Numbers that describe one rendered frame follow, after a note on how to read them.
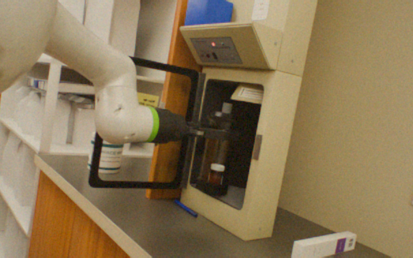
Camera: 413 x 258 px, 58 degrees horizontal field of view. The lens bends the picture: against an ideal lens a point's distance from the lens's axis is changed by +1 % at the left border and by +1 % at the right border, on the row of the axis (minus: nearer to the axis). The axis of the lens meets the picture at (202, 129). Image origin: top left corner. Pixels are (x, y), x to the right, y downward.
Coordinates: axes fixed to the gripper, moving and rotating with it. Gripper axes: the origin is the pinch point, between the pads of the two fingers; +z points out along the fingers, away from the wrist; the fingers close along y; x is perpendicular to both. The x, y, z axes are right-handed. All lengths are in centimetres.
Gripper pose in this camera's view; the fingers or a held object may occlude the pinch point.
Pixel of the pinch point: (221, 132)
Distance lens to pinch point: 112.2
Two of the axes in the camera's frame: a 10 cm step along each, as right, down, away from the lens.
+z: 7.5, 0.8, 6.6
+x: -1.8, 9.8, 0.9
